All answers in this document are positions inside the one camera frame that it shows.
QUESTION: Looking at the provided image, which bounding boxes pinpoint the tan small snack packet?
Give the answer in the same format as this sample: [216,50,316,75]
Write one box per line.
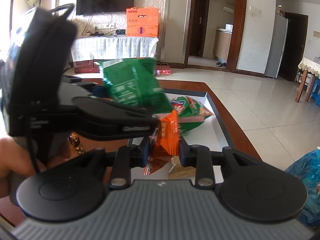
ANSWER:
[168,156,196,179]

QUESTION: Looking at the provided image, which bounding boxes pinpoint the green chip bag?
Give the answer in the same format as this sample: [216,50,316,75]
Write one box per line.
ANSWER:
[96,57,173,114]

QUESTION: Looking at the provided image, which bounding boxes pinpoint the orange gift box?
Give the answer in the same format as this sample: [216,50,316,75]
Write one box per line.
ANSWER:
[126,7,160,37]

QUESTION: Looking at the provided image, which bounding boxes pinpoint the person left hand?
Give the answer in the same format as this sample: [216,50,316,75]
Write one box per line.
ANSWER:
[0,137,35,198]

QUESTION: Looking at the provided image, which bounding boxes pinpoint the dining table with lace cloth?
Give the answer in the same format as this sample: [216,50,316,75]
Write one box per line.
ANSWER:
[294,56,320,103]

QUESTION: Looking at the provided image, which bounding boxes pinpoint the grey white tray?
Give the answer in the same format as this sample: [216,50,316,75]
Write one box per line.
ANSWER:
[127,88,235,184]

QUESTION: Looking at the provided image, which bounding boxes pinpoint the orange snack packet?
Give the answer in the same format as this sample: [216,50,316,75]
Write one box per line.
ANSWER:
[143,110,180,176]

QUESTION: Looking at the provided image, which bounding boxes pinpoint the kitchen cabinet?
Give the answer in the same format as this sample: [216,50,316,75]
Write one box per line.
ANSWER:
[213,28,232,63]

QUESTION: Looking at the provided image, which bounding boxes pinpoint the silver refrigerator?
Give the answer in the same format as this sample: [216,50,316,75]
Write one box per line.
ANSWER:
[264,14,288,79]

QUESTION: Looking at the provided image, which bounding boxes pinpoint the green red snack bag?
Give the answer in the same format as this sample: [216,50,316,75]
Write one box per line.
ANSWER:
[170,96,213,135]

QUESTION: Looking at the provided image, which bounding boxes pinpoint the tv stand with white cloth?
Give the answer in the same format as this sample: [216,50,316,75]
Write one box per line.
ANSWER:
[70,35,159,74]

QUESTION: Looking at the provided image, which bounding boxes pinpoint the blue plastic bag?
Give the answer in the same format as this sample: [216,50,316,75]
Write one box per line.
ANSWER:
[285,147,320,228]

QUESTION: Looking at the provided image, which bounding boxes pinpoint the blue plastic stool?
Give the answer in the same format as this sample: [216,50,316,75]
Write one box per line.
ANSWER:
[310,78,320,106]

